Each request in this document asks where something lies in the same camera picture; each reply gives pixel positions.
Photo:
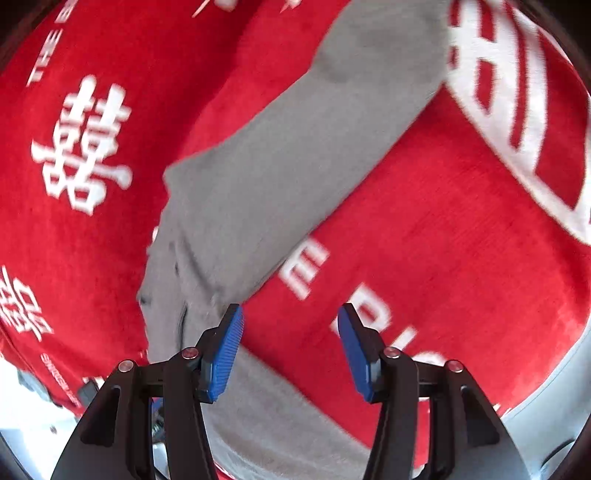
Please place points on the grey knit garment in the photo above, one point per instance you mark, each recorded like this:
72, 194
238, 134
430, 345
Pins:
277, 161

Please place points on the red printed blanket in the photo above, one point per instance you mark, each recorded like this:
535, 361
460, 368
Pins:
461, 254

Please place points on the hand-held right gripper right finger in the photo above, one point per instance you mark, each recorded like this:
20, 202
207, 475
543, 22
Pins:
354, 353

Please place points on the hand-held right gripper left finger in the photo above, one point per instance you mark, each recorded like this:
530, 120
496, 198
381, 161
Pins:
226, 355

